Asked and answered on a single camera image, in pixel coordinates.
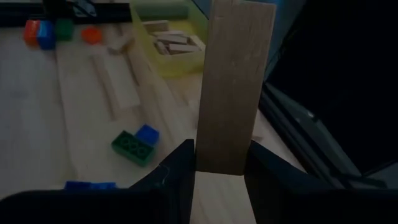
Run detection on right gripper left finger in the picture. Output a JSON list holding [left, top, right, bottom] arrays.
[[0, 138, 196, 224]]

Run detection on green plastic brick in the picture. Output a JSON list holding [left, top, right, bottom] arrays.
[[55, 18, 75, 42], [111, 129, 156, 168]]

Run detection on black folding screen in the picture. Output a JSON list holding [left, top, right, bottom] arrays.
[[264, 0, 398, 175]]

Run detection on blue long plastic brick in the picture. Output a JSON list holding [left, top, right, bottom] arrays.
[[37, 20, 57, 50]]

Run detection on yellow translucent plastic bin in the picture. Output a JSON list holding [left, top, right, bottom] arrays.
[[129, 0, 210, 78]]

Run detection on plain wooden block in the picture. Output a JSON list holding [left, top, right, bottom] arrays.
[[154, 42, 170, 56], [189, 34, 206, 52], [195, 0, 277, 176], [167, 43, 201, 54], [107, 32, 136, 54], [155, 30, 190, 46], [142, 20, 170, 34]]

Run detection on small blue plastic brick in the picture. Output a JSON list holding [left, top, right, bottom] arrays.
[[90, 182, 118, 190], [64, 180, 93, 191], [135, 124, 160, 147]]

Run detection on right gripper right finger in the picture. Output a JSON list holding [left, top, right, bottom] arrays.
[[244, 140, 398, 224]]

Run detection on small orange plastic brick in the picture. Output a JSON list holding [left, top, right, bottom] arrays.
[[81, 26, 103, 45]]

